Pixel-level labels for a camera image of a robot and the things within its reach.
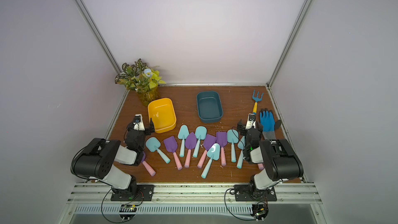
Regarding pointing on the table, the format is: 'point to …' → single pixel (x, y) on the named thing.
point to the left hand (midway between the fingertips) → (144, 118)
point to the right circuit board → (259, 211)
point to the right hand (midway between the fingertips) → (252, 118)
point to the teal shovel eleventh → (241, 145)
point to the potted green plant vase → (141, 79)
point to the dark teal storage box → (210, 108)
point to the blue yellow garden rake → (257, 99)
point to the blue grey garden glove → (268, 123)
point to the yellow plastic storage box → (161, 111)
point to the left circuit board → (127, 212)
